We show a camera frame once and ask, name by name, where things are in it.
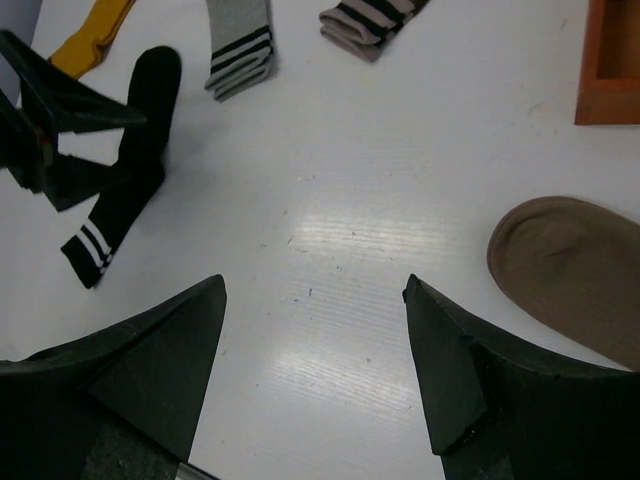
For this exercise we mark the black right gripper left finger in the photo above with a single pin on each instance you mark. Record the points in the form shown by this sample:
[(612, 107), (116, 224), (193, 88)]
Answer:
[(121, 403)]

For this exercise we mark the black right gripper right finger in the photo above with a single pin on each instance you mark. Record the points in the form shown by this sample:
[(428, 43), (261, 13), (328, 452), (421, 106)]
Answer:
[(499, 407)]

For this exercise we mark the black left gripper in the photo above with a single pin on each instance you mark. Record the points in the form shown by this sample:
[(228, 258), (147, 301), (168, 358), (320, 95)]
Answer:
[(54, 101)]

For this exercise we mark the black sock with white stripes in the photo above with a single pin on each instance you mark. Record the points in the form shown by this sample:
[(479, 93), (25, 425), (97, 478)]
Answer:
[(153, 91)]

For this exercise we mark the mustard yellow sock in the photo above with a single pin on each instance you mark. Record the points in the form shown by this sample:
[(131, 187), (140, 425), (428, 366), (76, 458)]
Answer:
[(87, 47)]

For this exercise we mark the tan sock with maroon cuff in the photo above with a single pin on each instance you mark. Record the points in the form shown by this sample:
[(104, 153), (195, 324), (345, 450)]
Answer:
[(574, 267)]

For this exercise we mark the grey sock with black stripes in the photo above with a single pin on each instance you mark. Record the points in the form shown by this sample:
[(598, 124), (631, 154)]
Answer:
[(242, 46)]

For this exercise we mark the brown sock with pink stripes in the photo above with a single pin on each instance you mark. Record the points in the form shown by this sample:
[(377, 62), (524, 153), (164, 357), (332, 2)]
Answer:
[(364, 27)]

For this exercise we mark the orange wooden compartment tray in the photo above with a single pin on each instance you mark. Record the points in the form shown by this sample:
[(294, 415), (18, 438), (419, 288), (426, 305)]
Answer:
[(608, 92)]

